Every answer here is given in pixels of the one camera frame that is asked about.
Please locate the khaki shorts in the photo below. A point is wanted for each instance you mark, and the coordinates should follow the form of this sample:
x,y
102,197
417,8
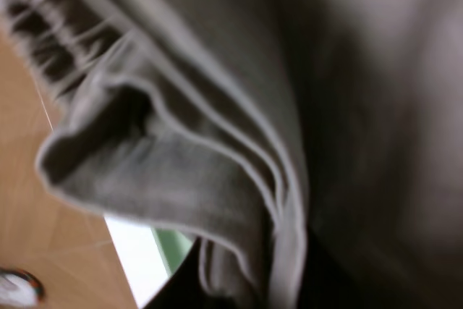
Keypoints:
x,y
313,147

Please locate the round object on floor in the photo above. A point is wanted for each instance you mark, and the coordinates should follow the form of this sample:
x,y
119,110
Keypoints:
x,y
20,289

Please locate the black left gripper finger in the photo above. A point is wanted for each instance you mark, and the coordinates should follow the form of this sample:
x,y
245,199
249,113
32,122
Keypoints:
x,y
184,290

